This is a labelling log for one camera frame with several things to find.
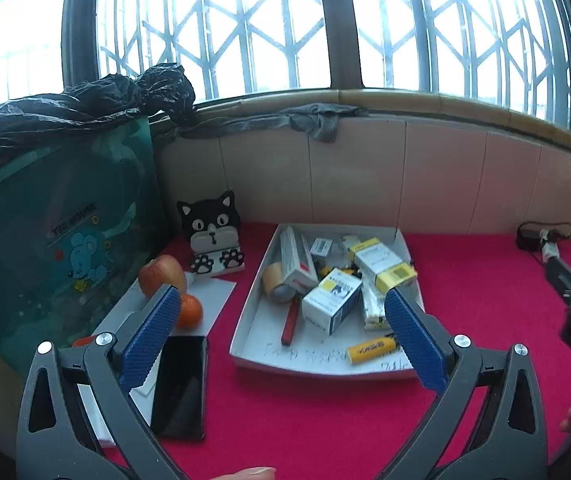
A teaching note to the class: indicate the black smartphone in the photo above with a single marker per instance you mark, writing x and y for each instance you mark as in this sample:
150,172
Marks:
180,385

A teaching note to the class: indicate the blue and white medicine box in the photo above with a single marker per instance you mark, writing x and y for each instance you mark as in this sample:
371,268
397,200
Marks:
325,305

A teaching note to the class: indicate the white paper sheet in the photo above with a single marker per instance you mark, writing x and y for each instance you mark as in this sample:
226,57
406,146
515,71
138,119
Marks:
215,295

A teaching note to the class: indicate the orange fruit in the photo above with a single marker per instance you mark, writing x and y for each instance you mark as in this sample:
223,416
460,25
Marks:
191,310

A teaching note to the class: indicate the long red and white box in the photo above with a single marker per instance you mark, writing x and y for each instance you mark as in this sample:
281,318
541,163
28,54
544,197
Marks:
295,260

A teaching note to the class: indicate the grey cloth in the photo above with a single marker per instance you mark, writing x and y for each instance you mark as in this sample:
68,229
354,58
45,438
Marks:
315,120

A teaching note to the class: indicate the green gift bag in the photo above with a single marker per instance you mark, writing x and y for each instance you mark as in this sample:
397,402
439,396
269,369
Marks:
40,210

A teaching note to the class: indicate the red apple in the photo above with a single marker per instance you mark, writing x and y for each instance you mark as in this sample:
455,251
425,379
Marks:
160,275

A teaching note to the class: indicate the black power adapter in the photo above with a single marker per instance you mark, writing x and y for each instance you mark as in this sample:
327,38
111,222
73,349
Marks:
528,237

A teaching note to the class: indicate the person's left hand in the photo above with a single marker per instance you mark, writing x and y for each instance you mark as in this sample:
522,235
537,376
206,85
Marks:
250,474

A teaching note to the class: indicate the white cardboard tray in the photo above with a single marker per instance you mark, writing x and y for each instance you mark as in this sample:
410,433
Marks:
265,330

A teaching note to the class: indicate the yellow lighter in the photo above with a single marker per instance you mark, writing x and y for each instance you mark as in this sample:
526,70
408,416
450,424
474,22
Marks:
370,349

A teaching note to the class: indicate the red tablecloth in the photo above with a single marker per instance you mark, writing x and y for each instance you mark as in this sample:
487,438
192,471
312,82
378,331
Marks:
465,270

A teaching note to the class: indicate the silver sachet packet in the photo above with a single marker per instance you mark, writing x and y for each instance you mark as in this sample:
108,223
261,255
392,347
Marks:
373,305

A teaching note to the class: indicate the brown tape roll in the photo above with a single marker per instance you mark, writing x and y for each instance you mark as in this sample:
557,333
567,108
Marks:
273,280

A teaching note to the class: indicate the black cat holder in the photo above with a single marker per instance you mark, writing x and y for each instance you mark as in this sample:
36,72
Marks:
210,225

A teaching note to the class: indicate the red pen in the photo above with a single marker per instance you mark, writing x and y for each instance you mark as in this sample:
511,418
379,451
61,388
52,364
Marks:
291,320

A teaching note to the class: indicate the white and yellow box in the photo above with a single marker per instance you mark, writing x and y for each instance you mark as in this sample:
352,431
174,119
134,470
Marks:
378,259
399,275

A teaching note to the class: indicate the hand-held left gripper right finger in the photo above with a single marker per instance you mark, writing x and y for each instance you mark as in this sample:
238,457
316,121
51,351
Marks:
415,340

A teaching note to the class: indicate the black plastic bag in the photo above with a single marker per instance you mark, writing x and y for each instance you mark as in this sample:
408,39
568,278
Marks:
90,100

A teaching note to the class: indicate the white plug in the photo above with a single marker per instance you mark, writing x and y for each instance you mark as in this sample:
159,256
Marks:
548,247

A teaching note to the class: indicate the window with metal grille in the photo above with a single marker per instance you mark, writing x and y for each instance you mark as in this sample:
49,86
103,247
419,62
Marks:
335,20

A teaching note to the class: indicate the small red item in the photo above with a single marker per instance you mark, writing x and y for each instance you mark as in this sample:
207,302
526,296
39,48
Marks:
83,341

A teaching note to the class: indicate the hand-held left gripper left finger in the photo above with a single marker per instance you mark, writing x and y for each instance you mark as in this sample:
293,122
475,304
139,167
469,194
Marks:
150,335

